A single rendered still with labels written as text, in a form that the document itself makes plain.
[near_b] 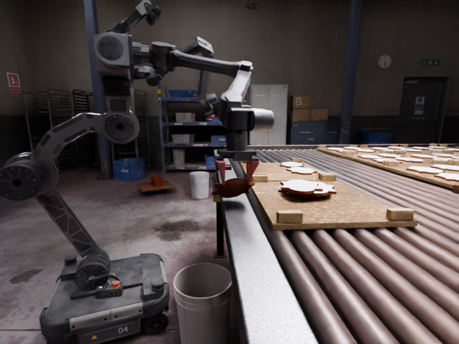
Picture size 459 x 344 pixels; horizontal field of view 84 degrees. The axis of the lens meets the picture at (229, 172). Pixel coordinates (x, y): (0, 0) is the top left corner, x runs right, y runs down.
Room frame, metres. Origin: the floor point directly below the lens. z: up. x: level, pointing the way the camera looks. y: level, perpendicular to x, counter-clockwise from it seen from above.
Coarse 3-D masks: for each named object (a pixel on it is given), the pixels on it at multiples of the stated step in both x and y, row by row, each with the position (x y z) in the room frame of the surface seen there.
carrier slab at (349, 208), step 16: (256, 192) 0.81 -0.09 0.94; (272, 192) 0.81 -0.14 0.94; (352, 192) 0.81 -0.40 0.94; (272, 208) 0.66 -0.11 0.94; (288, 208) 0.66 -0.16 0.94; (304, 208) 0.66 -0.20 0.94; (320, 208) 0.66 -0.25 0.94; (336, 208) 0.66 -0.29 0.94; (352, 208) 0.66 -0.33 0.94; (368, 208) 0.66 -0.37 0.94; (384, 208) 0.66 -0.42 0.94; (272, 224) 0.56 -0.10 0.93; (288, 224) 0.55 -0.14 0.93; (304, 224) 0.56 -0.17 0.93; (320, 224) 0.56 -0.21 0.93; (336, 224) 0.56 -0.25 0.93; (352, 224) 0.56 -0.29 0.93; (368, 224) 0.57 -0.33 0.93; (384, 224) 0.57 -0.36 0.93; (400, 224) 0.57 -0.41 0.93; (416, 224) 0.57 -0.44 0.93
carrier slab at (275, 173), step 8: (256, 168) 1.23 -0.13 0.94; (264, 168) 1.23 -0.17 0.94; (272, 168) 1.23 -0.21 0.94; (280, 168) 1.23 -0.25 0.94; (288, 168) 1.23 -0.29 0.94; (312, 168) 1.23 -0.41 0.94; (272, 176) 1.05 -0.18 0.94; (280, 176) 1.05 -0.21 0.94; (288, 176) 1.05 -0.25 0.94; (296, 176) 1.05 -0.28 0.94; (304, 176) 1.05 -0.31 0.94; (312, 176) 1.05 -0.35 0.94
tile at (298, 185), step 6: (294, 180) 0.82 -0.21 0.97; (300, 180) 0.82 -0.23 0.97; (282, 186) 0.74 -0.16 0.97; (288, 186) 0.74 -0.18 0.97; (294, 186) 0.74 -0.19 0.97; (300, 186) 0.74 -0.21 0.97; (306, 186) 0.74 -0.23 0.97; (312, 186) 0.74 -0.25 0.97; (294, 192) 0.71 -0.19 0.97; (300, 192) 0.70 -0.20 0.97; (306, 192) 0.69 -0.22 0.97; (312, 192) 0.70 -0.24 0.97
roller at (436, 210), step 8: (312, 160) 1.59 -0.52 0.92; (328, 168) 1.36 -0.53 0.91; (352, 176) 1.13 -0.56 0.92; (368, 184) 1.00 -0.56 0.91; (376, 184) 0.98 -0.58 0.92; (392, 192) 0.87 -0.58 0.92; (408, 200) 0.79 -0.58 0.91; (416, 200) 0.78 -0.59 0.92; (424, 208) 0.73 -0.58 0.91; (432, 208) 0.71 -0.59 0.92; (448, 216) 0.65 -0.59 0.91; (456, 216) 0.64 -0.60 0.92
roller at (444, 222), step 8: (288, 152) 1.96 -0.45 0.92; (304, 160) 1.59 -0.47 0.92; (320, 168) 1.34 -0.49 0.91; (336, 176) 1.16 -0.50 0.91; (344, 176) 1.12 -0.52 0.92; (360, 184) 0.99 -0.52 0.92; (376, 192) 0.88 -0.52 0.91; (384, 192) 0.86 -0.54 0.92; (392, 200) 0.80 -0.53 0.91; (400, 200) 0.78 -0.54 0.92; (416, 208) 0.71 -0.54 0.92; (424, 216) 0.67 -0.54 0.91; (432, 216) 0.65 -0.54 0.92; (440, 216) 0.64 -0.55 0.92; (440, 224) 0.62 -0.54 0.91; (448, 224) 0.60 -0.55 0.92; (456, 224) 0.59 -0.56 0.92
